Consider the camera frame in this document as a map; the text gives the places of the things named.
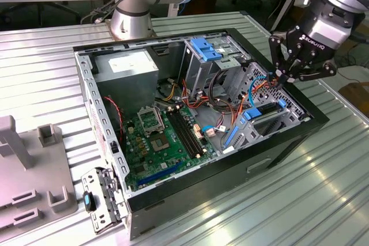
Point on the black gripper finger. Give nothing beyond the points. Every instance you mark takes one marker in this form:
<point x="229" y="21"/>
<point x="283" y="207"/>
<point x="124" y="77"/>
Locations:
<point x="317" y="71"/>
<point x="278" y="53"/>

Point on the hard disk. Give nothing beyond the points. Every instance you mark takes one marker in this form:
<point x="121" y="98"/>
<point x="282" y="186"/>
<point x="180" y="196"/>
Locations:
<point x="251" y="114"/>

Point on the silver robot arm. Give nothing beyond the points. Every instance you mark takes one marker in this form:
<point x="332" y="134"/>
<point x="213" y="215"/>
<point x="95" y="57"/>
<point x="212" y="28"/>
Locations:
<point x="132" y="18"/>

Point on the metal disk bay cage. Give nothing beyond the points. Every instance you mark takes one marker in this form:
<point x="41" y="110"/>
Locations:
<point x="245" y="138"/>

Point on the small brown cardboard box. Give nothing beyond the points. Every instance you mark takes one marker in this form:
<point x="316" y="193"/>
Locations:
<point x="357" y="96"/>

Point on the blue drive cage latch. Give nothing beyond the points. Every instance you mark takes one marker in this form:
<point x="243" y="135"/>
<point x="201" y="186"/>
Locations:
<point x="206" y="48"/>

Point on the metal optical drive cage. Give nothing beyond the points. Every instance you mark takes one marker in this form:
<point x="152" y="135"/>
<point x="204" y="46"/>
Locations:
<point x="196" y="73"/>

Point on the black RAM slot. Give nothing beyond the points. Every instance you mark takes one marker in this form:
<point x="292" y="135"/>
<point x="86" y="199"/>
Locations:
<point x="184" y="134"/>
<point x="191" y="132"/>
<point x="187" y="133"/>
<point x="180" y="135"/>

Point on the black open PC case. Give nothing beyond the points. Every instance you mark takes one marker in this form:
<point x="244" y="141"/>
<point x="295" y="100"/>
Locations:
<point x="230" y="182"/>

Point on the grey power supply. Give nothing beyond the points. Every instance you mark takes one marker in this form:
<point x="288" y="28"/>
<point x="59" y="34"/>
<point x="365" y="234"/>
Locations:
<point x="127" y="87"/>

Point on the green motherboard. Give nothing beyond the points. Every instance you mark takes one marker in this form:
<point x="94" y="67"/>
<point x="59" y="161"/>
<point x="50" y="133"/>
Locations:
<point x="150" y="159"/>

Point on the blue expansion slot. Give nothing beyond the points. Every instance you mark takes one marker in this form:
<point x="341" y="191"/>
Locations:
<point x="158" y="174"/>

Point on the black latch with blue tab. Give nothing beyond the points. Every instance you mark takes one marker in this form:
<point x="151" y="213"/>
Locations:
<point x="87" y="200"/>

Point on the grey parts rack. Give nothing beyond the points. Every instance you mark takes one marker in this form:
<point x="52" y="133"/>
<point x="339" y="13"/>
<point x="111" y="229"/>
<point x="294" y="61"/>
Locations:
<point x="37" y="165"/>

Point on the metal slot bracket plate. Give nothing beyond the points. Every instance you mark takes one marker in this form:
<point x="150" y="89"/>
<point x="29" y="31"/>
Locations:
<point x="98" y="217"/>

